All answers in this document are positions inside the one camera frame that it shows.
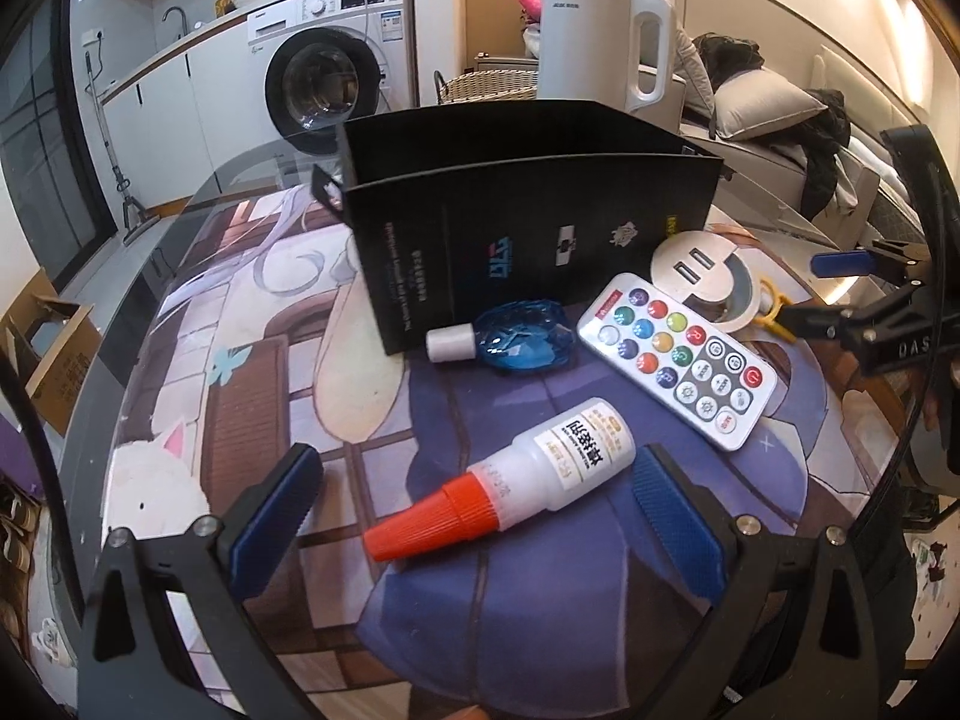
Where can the grey pillow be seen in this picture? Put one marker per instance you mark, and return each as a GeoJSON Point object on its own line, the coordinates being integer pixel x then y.
{"type": "Point", "coordinates": [765, 105]}

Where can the brown cardboard box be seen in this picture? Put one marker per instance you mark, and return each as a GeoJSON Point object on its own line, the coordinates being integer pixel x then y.
{"type": "Point", "coordinates": [52, 367]}

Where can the purple bag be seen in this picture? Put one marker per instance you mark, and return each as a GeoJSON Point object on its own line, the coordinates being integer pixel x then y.
{"type": "Point", "coordinates": [19, 450]}

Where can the white base cabinet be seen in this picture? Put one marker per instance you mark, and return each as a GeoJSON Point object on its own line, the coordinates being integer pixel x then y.
{"type": "Point", "coordinates": [195, 105]}

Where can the black cardboard box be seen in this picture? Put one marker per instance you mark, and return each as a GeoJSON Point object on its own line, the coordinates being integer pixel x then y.
{"type": "Point", "coordinates": [525, 240]}

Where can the round silver desk socket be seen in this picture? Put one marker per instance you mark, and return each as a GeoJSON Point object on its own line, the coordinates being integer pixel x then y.
{"type": "Point", "coordinates": [694, 262]}

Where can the white washing machine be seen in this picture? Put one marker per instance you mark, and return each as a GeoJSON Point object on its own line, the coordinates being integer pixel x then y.
{"type": "Point", "coordinates": [330, 37]}

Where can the dark clothing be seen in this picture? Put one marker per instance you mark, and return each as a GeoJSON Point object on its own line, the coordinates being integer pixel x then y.
{"type": "Point", "coordinates": [821, 150]}

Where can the dark glass door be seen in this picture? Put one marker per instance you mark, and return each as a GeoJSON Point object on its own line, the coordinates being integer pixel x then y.
{"type": "Point", "coordinates": [45, 127]}

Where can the white electric kettle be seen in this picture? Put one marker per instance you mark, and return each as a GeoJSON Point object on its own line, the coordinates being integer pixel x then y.
{"type": "Point", "coordinates": [585, 45]}

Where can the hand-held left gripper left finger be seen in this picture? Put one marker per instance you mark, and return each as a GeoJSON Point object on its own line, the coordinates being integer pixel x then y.
{"type": "Point", "coordinates": [277, 510]}

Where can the blue bottle with white cap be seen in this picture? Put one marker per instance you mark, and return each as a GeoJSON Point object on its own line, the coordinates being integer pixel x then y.
{"type": "Point", "coordinates": [517, 337]}

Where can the pink plush item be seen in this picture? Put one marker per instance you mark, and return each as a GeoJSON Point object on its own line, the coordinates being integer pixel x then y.
{"type": "Point", "coordinates": [531, 6]}

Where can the printed desk mat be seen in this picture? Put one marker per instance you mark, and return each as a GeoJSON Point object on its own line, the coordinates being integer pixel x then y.
{"type": "Point", "coordinates": [465, 615]}

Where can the kitchen faucet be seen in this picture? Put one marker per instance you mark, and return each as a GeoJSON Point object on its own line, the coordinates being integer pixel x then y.
{"type": "Point", "coordinates": [176, 15]}

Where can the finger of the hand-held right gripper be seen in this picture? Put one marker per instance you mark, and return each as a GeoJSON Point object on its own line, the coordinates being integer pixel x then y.
{"type": "Point", "coordinates": [817, 321]}
{"type": "Point", "coordinates": [840, 264]}

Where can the white remote with coloured buttons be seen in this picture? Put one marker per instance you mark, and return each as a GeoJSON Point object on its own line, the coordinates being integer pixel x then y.
{"type": "Point", "coordinates": [675, 360]}

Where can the wicker basket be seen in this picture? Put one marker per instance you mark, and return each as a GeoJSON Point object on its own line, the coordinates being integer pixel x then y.
{"type": "Point", "coordinates": [487, 86]}

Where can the wall socket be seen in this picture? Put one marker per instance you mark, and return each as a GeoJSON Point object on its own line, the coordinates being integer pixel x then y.
{"type": "Point", "coordinates": [91, 37]}

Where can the white bottle with red cap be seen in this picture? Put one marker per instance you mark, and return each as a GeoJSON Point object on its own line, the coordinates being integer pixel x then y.
{"type": "Point", "coordinates": [555, 465]}

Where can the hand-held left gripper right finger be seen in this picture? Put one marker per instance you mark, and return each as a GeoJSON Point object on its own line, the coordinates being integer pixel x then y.
{"type": "Point", "coordinates": [675, 525]}

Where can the flat mop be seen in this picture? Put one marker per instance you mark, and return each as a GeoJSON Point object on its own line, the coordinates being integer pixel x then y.
{"type": "Point", "coordinates": [105, 135]}

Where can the grey sofa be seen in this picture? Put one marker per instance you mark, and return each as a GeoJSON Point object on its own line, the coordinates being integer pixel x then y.
{"type": "Point", "coordinates": [765, 157]}

